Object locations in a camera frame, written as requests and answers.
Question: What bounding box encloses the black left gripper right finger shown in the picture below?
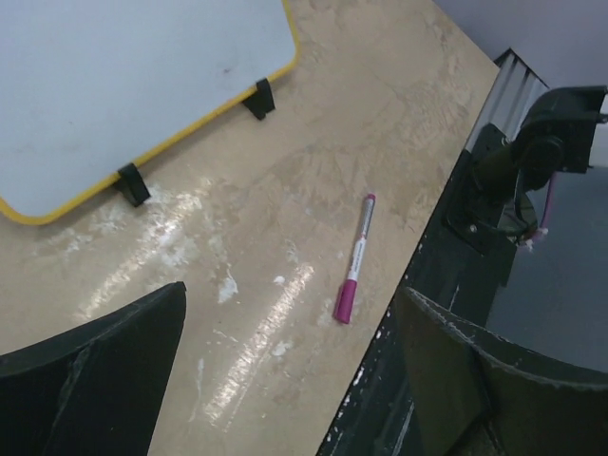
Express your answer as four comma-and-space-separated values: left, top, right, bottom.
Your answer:
395, 287, 607, 455

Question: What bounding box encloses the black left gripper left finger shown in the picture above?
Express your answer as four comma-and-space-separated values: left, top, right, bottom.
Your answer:
1, 282, 186, 455

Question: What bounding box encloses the pink and white marker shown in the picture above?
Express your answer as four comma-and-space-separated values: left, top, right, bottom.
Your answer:
333, 194, 376, 324

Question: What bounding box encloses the yellow framed whiteboard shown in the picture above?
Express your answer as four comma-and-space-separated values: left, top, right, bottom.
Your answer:
1, 1, 299, 225

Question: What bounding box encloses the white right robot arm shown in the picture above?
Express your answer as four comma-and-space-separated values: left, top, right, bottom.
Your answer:
444, 85, 607, 254

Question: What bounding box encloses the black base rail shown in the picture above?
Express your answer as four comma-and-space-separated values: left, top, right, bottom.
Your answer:
317, 152, 515, 455

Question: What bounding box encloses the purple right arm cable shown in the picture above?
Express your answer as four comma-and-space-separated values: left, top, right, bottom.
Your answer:
521, 171, 558, 248

